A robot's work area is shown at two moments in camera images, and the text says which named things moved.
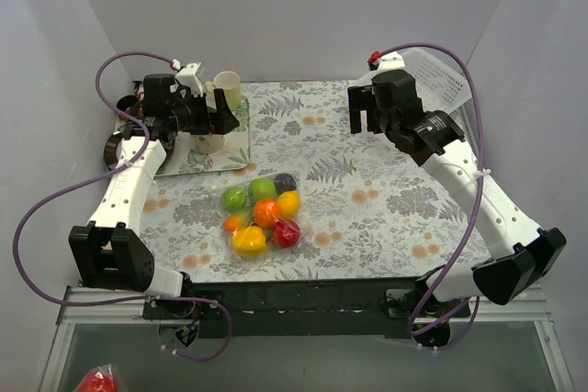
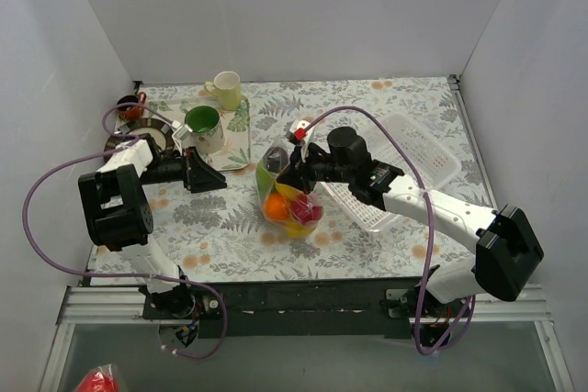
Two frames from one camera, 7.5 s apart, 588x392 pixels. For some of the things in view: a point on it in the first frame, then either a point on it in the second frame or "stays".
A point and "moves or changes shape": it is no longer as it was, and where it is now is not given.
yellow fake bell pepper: [249, 242] → [296, 230]
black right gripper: [363, 101] → [298, 162]
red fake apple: [286, 233] → [302, 209]
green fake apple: [261, 189] moves or changes shape
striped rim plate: [113, 143] stays
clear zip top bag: [264, 215] → [287, 208]
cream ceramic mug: [230, 83] stays
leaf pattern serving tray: [235, 153] stays
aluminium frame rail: [124, 307] stays
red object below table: [100, 379] stays
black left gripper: [213, 117] → [189, 169]
